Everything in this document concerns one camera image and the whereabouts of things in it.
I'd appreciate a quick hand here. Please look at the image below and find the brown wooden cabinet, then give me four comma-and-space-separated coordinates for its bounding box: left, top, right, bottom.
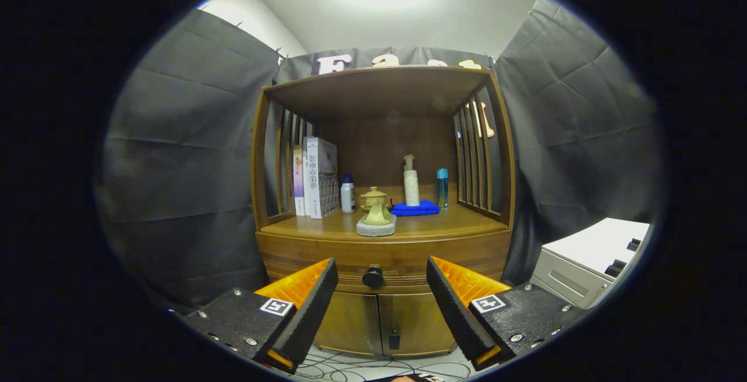
251, 65, 516, 359

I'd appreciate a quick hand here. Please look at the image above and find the white pump bottle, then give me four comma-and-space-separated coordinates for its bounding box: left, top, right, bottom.
403, 155, 420, 207

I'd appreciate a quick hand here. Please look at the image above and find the blue folded cloth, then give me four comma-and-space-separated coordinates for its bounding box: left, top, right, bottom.
390, 199, 441, 217

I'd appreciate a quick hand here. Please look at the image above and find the thin purple book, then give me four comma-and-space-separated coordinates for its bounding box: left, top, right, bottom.
292, 145, 306, 216

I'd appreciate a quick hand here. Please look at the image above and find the white bottle with blue cap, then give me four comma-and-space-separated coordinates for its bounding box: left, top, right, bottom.
341, 173, 357, 214

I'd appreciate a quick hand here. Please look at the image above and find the yellow lidded teacup with saucer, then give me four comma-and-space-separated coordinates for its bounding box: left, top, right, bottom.
359, 187, 388, 212

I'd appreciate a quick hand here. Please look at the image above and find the green ornament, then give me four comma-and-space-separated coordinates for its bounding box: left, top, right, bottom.
356, 203, 397, 237

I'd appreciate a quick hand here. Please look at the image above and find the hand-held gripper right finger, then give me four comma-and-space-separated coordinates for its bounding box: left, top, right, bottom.
426, 256, 587, 371

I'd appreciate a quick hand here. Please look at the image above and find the wooden cabinet door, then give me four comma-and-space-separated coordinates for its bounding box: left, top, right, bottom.
378, 292, 459, 358
312, 292, 383, 357

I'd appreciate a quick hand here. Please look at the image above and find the wooden countertop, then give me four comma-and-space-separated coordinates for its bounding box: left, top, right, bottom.
260, 204, 509, 243

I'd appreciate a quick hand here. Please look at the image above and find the white drawer unit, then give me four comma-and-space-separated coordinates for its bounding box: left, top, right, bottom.
530, 218, 650, 310

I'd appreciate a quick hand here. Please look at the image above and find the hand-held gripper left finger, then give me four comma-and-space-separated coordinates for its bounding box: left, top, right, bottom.
169, 257, 339, 374

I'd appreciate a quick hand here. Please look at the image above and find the wooden drawer with black knob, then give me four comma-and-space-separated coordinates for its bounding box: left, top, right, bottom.
257, 229, 513, 295

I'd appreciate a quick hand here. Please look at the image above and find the thick white book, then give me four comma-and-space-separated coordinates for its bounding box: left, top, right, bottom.
303, 136, 340, 219

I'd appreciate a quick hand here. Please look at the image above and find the black backdrop cloth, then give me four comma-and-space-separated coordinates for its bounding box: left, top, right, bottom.
96, 0, 666, 313

